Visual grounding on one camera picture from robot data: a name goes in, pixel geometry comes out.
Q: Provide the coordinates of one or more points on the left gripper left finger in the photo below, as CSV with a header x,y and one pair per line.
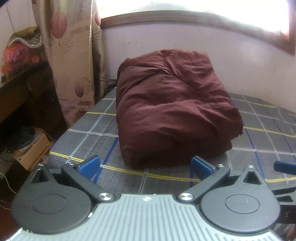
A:
x,y
54,201

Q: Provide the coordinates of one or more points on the dark wooden cabinet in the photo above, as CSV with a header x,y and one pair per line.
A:
x,y
30,99

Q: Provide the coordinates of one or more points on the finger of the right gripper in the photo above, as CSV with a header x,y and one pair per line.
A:
x,y
284,167

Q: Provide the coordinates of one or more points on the brown wooden window frame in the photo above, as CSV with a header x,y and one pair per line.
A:
x,y
286,44

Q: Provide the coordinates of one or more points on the grey plaid bed sheet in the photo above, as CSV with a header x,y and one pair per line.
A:
x,y
268,136

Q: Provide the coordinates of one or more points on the floral patterned curtain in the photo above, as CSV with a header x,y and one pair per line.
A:
x,y
73,41

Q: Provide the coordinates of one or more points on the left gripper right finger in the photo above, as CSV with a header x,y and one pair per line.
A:
x,y
234,203

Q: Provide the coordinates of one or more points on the maroon garment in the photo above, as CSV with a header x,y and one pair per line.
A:
x,y
170,107

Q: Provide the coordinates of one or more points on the colourful bag on shelf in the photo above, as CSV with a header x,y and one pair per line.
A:
x,y
23,50

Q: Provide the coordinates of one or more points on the cardboard box on floor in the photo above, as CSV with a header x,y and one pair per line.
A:
x,y
32,154

